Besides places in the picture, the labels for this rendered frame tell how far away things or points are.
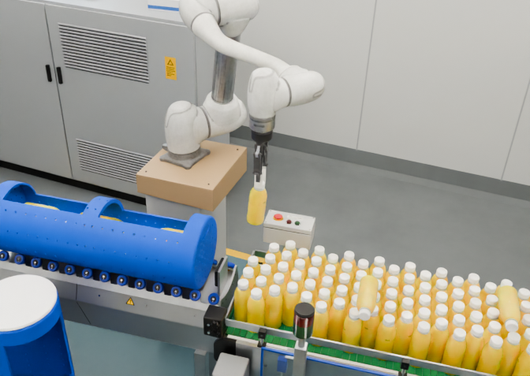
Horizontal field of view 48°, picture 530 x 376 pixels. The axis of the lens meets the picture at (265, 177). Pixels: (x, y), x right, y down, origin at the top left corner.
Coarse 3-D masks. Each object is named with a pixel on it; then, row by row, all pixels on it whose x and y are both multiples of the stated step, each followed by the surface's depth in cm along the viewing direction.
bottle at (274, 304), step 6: (270, 294) 214; (270, 300) 214; (276, 300) 214; (282, 300) 216; (270, 306) 214; (276, 306) 214; (270, 312) 216; (276, 312) 216; (264, 318) 221; (270, 318) 218; (276, 318) 218; (264, 324) 222; (270, 324) 219; (276, 324) 219
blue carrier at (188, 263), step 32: (0, 192) 233; (32, 192) 252; (0, 224) 229; (32, 224) 226; (64, 224) 224; (96, 224) 222; (128, 224) 221; (160, 224) 244; (192, 224) 219; (64, 256) 228; (96, 256) 223; (128, 256) 219; (160, 256) 216; (192, 256) 214; (192, 288) 222
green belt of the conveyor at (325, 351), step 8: (232, 312) 228; (232, 328) 221; (280, 328) 222; (288, 328) 222; (240, 336) 218; (248, 336) 218; (256, 336) 218; (272, 336) 218; (280, 344) 215; (288, 344) 215; (312, 352) 212; (320, 352) 212; (328, 352) 219; (336, 352) 213; (344, 352) 213; (352, 360) 210; (360, 360) 210; (368, 360) 210; (376, 360) 210; (392, 368) 207; (400, 368) 208; (416, 368) 208; (424, 368) 208
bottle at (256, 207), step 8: (256, 192) 217; (264, 192) 218; (256, 200) 217; (264, 200) 219; (248, 208) 222; (256, 208) 219; (264, 208) 221; (248, 216) 223; (256, 216) 222; (256, 224) 224
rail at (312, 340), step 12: (228, 324) 214; (240, 324) 213; (252, 324) 212; (276, 336) 211; (288, 336) 210; (336, 348) 207; (348, 348) 206; (360, 348) 204; (396, 360) 203; (420, 360) 200; (456, 372) 199; (468, 372) 198; (480, 372) 197
